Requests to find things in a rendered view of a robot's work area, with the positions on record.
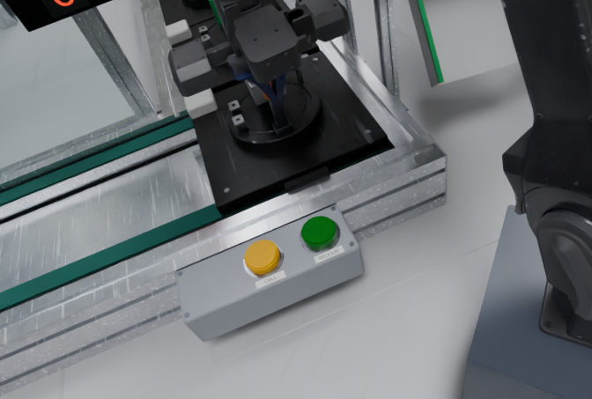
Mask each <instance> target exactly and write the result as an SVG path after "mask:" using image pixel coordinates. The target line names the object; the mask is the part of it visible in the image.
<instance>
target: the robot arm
mask: <svg viewBox="0 0 592 399"><path fill-rule="evenodd" d="M212 1H213V3H214V5H215V7H216V10H217V13H218V16H219V18H220V21H221V23H222V26H223V28H224V30H225V33H226V37H227V39H228V41H227V42H224V43H222V44H219V45H217V46H215V47H213V48H208V49H206V50H205V49H204V45H203V43H202V41H201V39H200V38H199V39H197V40H194V41H191V42H188V43H186V44H183V45H181V46H179V47H177V48H173V49H170V51H169V54H168V61H169V65H170V69H171V72H172V76H173V78H174V79H173V81H174V82H175V83H176V85H177V87H178V89H179V92H180V93H181V96H183V97H190V96H192V95H195V94H197V93H200V92H203V91H205V90H208V89H210V88H212V86H213V84H214V82H215V80H216V77H215V75H214V72H213V70H212V69H213V68H215V67H218V66H219V65H222V64H224V63H228V65H229V67H231V69H232V72H233V74H234V77H235V79H236V80H237V81H244V80H250V81H252V82H253V83H254V84H256V85H257V86H258V87H259V88H260V89H261V90H262V91H263V92H264V93H265V94H266V96H267V97H268V98H269V99H270V100H271V101H272V103H273V104H274V105H275V106H276V107H277V106H280V105H282V104H283V98H284V89H285V76H286V73H287V72H289V71H295V70H297V69H298V68H299V67H300V66H301V64H302V58H301V53H303V52H305V51H308V50H309V49H311V48H313V45H312V43H314V42H316V41H317V40H319V41H323V42H327V41H331V40H334V39H335V38H338V37H340V36H343V35H345V34H348V33H349V31H350V30H351V28H350V22H349V16H348V11H347V10H346V9H345V7H344V6H343V5H342V4H341V3H340V2H339V1H338V0H296V2H295V8H293V9H291V10H289V8H286V9H284V10H283V9H282V8H281V6H280V5H279V4H278V2H277V1H276V0H212ZM500 1H501V3H502V7H503V10H504V12H505V16H506V19H507V24H508V28H509V31H510V34H511V37H512V40H513V43H514V49H515V52H516V55H517V58H518V61H519V64H520V67H521V71H522V76H523V79H524V82H525V85H526V88H527V92H528V95H529V100H530V104H531V106H532V110H533V117H534V120H533V126H532V127H531V128H530V129H529V130H527V131H526V132H525V133H524V134H523V135H522V136H521V137H520V138H519V139H518V140H517V141H516V142H515V143H514V144H513V145H511V146H510V147H509V148H508V149H507V150H506V151H505V152H504V153H503V154H502V164H503V171H504V173H505V175H506V177H507V179H508V181H509V183H510V185H511V187H512V189H513V191H514V196H515V201H516V204H515V210H514V211H515V212H516V213H517V214H518V215H521V214H525V213H526V217H527V220H528V223H529V226H530V228H531V230H532V232H533V233H534V234H535V236H536V239H537V243H538V246H539V250H540V254H541V257H542V261H543V265H544V271H545V275H546V278H547V284H546V288H545V294H544V303H543V307H542V313H541V317H540V322H539V328H540V329H541V330H542V331H543V332H544V333H545V334H547V335H550V336H555V337H558V338H561V339H564V340H567V341H569V342H572V343H575V344H579V345H582V346H585V347H588V348H590V349H592V0H500ZM270 82H271V85H272V88H271V86H270Z"/></svg>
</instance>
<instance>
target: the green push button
mask: <svg viewBox="0 0 592 399"><path fill-rule="evenodd" d="M301 236H302V239H303V240H304V242H305V244H306V245H307V246H308V247H310V248H313V249H323V248H326V247H328V246H330V245H331V244H332V243H333V242H334V241H335V239H336V237H337V229H336V226H335V223H334V222H333V221H332V220H331V219H330V218H327V217H324V216H317V217H313V218H310V219H309V220H308V221H307V222H306V223H305V224H304V225H303V226H302V229H301Z"/></svg>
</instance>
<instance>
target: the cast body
mask: <svg viewBox="0 0 592 399"><path fill-rule="evenodd" d="M245 82H246V84H247V86H248V89H249V91H250V93H251V95H252V97H253V99H254V101H255V103H256V105H257V106H258V105H261V104H263V103H265V102H267V101H268V100H266V98H265V96H264V94H263V91H262V90H261V89H260V88H259V87H258V86H257V85H256V84H254V83H253V82H252V81H250V80H245Z"/></svg>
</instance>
